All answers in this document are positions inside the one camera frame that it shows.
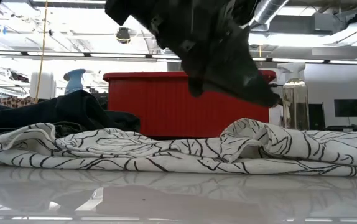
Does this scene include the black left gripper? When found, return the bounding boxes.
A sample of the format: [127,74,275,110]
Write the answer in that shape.
[103,0,281,109]

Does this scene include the clear spray bottle white trigger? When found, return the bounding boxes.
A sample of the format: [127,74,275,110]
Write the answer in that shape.
[277,62,311,131]

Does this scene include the white patterned garment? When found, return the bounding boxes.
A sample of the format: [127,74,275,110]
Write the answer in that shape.
[0,118,357,178]

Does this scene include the dark blue denim jeans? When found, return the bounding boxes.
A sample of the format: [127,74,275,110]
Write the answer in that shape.
[0,90,141,138]

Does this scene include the red plastic laundry bin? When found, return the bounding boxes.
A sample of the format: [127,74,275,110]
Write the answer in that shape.
[103,70,276,139]

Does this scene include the dark wide partition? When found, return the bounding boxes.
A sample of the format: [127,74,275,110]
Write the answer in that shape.
[308,103,326,131]

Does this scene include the dark round ceiling lamp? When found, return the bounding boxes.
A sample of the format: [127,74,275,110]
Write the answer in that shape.
[116,27,132,44]

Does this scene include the blue Febreze spray bottle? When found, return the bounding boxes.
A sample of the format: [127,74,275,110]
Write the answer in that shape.
[63,68,86,96]

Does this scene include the long ceiling light bar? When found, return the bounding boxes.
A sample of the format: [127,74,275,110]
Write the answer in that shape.
[0,49,357,66]

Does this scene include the white cylindrical container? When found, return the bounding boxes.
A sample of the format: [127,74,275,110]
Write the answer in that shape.
[30,73,57,100]

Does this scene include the floral patterned cloth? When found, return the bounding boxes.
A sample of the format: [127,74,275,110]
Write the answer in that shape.
[0,95,38,109]

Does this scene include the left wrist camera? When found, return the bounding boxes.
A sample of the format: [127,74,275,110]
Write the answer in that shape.
[228,0,262,29]

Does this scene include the smooth silver ventilation duct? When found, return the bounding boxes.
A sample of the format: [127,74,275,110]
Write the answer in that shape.
[249,0,290,32]

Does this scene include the black wall monitor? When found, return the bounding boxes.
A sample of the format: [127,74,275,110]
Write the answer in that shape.
[333,98,357,118]

